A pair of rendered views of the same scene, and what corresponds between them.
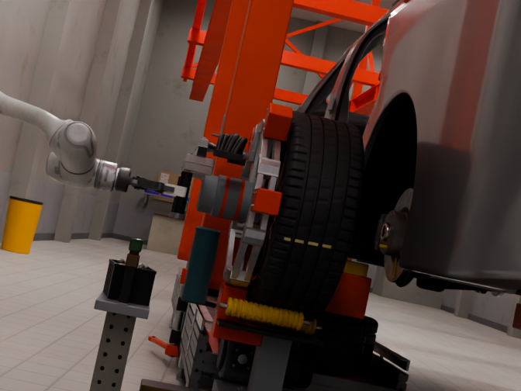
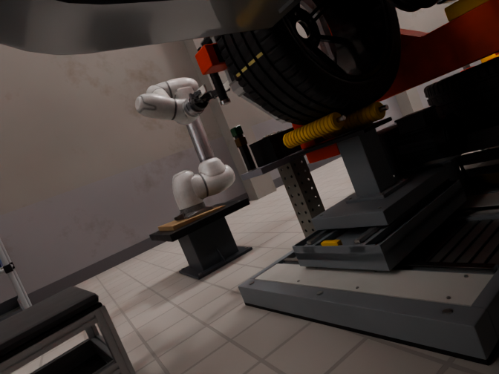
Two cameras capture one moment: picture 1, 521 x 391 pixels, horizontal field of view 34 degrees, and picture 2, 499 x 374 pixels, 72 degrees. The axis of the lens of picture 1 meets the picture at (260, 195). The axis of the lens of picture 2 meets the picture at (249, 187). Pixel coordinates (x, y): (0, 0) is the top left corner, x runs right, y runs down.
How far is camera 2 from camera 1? 218 cm
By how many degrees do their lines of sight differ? 63
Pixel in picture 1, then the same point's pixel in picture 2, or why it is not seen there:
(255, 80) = not seen: outside the picture
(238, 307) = (289, 139)
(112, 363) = (297, 199)
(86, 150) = (145, 109)
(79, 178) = (179, 119)
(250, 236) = (235, 89)
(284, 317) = (318, 128)
